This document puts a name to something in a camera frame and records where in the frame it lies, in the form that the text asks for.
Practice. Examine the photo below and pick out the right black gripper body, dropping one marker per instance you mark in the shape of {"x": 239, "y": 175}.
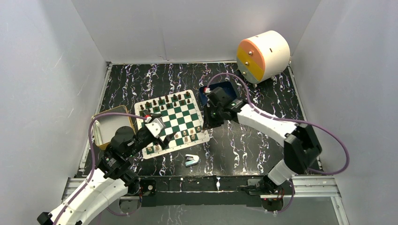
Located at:
{"x": 213, "y": 116}

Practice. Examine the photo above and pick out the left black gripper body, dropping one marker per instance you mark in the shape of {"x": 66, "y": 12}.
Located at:
{"x": 143, "y": 139}

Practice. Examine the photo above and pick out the light wooden chess piece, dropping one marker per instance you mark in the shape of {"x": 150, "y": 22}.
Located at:
{"x": 157, "y": 148}

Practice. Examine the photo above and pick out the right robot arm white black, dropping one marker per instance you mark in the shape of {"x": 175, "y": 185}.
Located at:
{"x": 300, "y": 144}

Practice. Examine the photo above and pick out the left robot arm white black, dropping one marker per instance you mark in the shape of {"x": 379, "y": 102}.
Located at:
{"x": 111, "y": 179}

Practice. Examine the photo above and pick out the green white chess board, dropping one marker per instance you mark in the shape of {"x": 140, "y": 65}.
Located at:
{"x": 176, "y": 124}

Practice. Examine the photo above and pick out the dark chess pieces row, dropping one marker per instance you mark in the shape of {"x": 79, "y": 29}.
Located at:
{"x": 170, "y": 104}

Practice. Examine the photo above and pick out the blue tray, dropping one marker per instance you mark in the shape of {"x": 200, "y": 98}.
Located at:
{"x": 226, "y": 85}

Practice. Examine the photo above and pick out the gold metal tin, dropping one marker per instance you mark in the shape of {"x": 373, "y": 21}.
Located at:
{"x": 105, "y": 128}

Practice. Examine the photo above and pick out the small light blue stapler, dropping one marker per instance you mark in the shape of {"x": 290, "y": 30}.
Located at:
{"x": 191, "y": 160}

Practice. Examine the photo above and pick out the white cylindrical drawer cabinet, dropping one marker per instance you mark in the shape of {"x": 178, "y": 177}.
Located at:
{"x": 263, "y": 56}

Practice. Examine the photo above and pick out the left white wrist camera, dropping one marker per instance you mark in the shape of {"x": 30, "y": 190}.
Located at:
{"x": 155, "y": 126}

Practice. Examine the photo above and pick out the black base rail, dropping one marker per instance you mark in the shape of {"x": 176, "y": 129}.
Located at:
{"x": 209, "y": 190}

